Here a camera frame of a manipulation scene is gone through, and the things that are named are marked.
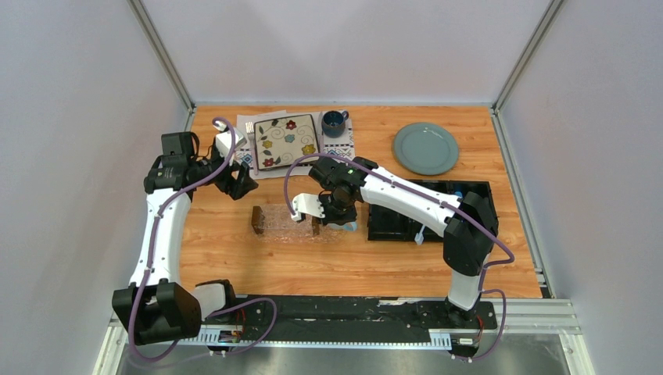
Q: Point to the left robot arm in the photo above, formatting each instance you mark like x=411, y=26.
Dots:
x=155, y=307

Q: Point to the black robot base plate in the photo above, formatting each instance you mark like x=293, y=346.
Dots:
x=362, y=320

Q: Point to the black compartment organizer box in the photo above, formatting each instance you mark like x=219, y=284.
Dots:
x=387, y=225

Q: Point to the light blue toothbrush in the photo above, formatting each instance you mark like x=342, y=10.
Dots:
x=420, y=235

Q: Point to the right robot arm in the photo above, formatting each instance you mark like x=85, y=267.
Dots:
x=467, y=224

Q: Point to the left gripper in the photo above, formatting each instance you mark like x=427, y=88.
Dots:
x=239, y=187

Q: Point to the dark blue ceramic cup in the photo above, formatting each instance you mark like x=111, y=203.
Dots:
x=333, y=123

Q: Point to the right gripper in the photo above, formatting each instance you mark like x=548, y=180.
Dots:
x=350, y=216

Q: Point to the round grey-blue plate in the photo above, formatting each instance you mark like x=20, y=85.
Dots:
x=426, y=149

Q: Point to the white mug with blue handle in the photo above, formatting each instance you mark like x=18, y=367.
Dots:
x=350, y=226

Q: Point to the square floral ceramic plate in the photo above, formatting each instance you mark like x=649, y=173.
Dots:
x=279, y=142

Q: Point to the aluminium frame rail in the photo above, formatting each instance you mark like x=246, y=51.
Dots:
x=515, y=316

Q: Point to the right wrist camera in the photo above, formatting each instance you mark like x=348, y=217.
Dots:
x=306, y=205

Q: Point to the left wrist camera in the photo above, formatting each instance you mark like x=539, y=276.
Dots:
x=223, y=142

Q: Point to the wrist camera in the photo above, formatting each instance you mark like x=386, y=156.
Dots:
x=306, y=205
x=223, y=142

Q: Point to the glass holder with wooden ends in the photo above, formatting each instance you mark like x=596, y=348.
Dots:
x=275, y=221

